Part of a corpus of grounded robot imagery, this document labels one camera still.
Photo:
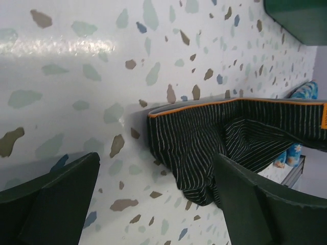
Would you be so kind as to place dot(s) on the black pinstriped underwear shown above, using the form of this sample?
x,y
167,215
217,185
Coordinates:
x,y
251,132

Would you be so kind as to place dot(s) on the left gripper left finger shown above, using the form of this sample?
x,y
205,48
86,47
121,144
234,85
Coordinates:
x,y
52,208

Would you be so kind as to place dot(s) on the green divided storage bin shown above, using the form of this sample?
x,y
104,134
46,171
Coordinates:
x,y
303,19

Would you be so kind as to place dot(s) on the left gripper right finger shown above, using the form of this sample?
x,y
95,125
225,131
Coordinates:
x,y
260,211

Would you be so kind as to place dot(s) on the aluminium frame rail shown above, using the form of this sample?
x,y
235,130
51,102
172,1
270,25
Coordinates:
x,y
294,175

